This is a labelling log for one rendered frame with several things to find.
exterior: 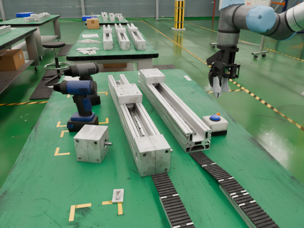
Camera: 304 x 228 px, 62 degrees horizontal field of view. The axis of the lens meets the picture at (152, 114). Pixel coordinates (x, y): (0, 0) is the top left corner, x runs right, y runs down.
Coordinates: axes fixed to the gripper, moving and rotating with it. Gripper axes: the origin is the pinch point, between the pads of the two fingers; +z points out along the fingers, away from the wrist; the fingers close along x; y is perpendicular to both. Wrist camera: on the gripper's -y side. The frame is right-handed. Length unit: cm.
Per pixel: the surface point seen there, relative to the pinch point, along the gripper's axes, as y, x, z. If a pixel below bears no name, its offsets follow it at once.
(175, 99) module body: -18.8, -10.1, 9.0
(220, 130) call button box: 4.5, 1.2, 14.4
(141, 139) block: 14.2, -34.3, 7.8
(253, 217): 48, -14, 13
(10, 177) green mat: 11, -77, 18
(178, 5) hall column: -946, 340, 10
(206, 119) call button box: 0.0, -3.2, 11.1
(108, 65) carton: -329, -10, 74
